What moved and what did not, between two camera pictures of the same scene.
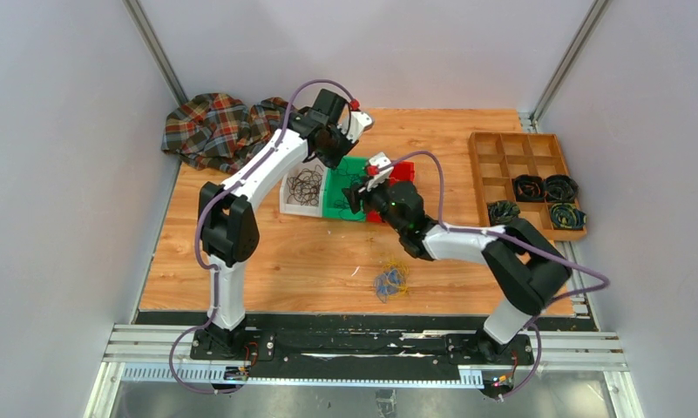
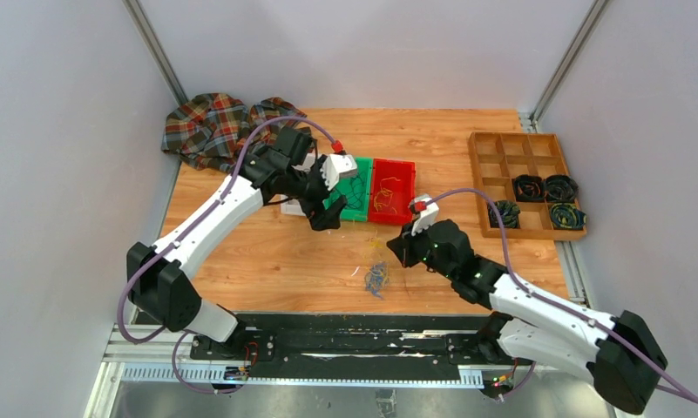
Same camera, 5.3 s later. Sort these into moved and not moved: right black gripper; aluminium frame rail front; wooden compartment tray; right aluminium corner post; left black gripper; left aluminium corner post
Moved: right black gripper; left black gripper
Not moved: wooden compartment tray; right aluminium corner post; aluminium frame rail front; left aluminium corner post
